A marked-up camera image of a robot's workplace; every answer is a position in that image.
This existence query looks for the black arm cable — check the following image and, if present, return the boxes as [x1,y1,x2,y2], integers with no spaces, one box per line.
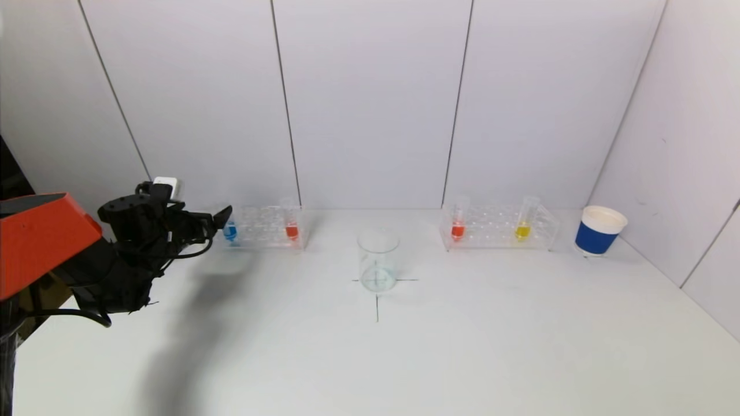
[16,308,112,328]

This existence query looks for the clear glass beaker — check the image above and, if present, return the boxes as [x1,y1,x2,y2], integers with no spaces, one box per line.
[357,227,401,294]

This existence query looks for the test tube with yellow pigment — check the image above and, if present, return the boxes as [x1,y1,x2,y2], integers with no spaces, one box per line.
[513,196,540,243]

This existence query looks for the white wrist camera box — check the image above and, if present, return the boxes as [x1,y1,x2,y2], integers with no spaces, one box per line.
[153,176,180,200]

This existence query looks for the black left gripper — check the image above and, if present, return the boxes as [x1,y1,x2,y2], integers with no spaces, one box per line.
[167,205,233,247]

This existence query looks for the clear acrylic test tube rack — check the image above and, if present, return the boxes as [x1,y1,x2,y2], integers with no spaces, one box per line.
[222,205,309,251]
[439,203,560,252]

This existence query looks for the test tube with red pigment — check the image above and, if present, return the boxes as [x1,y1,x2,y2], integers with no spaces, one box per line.
[450,196,471,243]
[281,198,302,243]

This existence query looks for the blue white paper cup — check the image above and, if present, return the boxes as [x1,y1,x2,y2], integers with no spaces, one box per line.
[574,206,628,257]

